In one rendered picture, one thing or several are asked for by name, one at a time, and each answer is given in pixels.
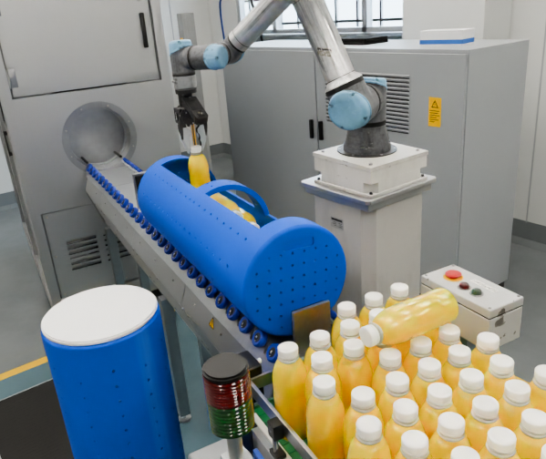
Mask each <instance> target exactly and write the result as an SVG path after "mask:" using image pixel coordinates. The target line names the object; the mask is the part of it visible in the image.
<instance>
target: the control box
mask: <svg viewBox="0 0 546 459"><path fill-rule="evenodd" d="M447 270H458V271H460V272H461V273H462V275H461V277H459V278H457V279H451V278H449V277H448V276H446V275H445V272H446V271H447ZM462 281H465V282H467V283H468V284H469V288H468V289H461V288H460V287H459V284H460V283H461V282H462ZM421 282H422V285H421V294H422V293H425V292H427V291H431V290H434V289H435V288H444V289H447V290H448V291H450V292H451V293H452V294H453V295H454V297H455V299H456V300H457V303H458V317H457V318H456V320H454V321H452V322H451V323H452V324H454V325H456V326H458V327H459V329H460V335H459V336H460V337H462V338H464V339H465V340H467V341H469V342H471V343H473V344H474V345H476V344H477V338H478V335H479V334H480V333H481V332H492V333H495V334H496V335H498V336H499V338H500V345H499V346H501V345H503V344H505V343H507V342H510V341H513V340H515V339H517V338H519V337H520V323H521V314H522V305H523V297H522V296H520V295H519V294H516V293H514V292H512V291H509V290H507V289H505V288H502V287H500V286H499V285H497V284H495V283H493V282H491V281H488V280H485V279H483V278H481V277H480V276H478V275H475V274H473V273H471V272H469V271H467V270H463V269H461V268H460V267H458V266H456V265H454V264H453V265H450V266H447V267H445V268H442V269H439V270H435V271H432V272H430V273H427V274H425V275H422V278H421ZM477 282H478V283H477ZM479 282H481V283H479ZM482 283H483V284H482ZM483 286H484V287H483ZM485 286H486V288H485ZM488 287H489V288H488ZM474 288H480V289H481V290H482V294H481V295H474V294H472V293H471V290H472V289H474ZM491 288H492V290H491Z"/></svg>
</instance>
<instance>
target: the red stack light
mask: <svg viewBox="0 0 546 459"><path fill-rule="evenodd" d="M202 380H203V387H204V392H205V399H206V402H207V403H208V404H209V405H210V406H212V407H214V408H217V409H221V410H230V409H234V408H237V407H239V406H241V405H243V404H245V403H246V402H247V401H248V400H249V399H250V397H251V395H252V387H251V378H250V369H248V372H247V373H246V374H245V375H244V376H243V377H242V378H241V379H240V380H238V381H236V382H231V383H226V384H218V383H213V382H209V381H207V380H206V379H205V378H204V377H203V375H202Z"/></svg>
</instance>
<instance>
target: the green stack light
mask: <svg viewBox="0 0 546 459"><path fill-rule="evenodd" d="M206 406H207V412H208V418H209V425H210V429H211V432H212V433H213V434H214V435H215V436H217V437H220V438H222V439H236V438H240V437H242V436H244V435H246V434H247V433H248V432H250V431H251V429H252V428H253V426H254V423H255V419H254V410H253V402H252V395H251V397H250V399H249V400H248V401H247V402H246V403H245V404H243V405H241V406H239V407H237V408H234V409H230V410H221V409H217V408H214V407H212V406H210V405H209V404H208V403H207V402H206Z"/></svg>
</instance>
